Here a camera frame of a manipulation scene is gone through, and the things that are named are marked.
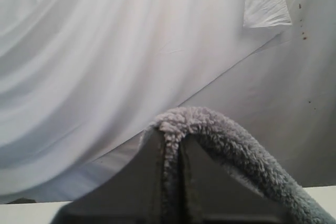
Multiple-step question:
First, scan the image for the white backdrop sheet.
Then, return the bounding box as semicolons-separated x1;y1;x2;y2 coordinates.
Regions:
1;0;335;204

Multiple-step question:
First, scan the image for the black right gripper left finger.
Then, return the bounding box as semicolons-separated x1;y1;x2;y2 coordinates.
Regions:
52;130;164;223

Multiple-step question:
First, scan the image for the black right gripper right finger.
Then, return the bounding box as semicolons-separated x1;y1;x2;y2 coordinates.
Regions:
180;137;273;223

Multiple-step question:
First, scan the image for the grey fleece towel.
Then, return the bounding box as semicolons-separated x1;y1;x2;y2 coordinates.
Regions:
139;107;335;223

